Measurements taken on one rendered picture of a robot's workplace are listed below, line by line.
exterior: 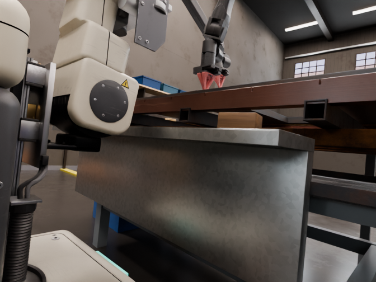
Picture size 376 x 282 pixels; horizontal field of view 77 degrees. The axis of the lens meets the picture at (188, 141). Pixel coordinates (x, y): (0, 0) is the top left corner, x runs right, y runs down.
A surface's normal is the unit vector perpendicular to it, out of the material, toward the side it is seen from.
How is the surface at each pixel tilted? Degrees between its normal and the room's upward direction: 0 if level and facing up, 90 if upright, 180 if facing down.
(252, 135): 90
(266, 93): 90
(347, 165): 90
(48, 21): 90
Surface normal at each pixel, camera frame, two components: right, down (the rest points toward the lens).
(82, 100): 0.74, 0.06
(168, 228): -0.70, -0.09
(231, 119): -0.53, -0.07
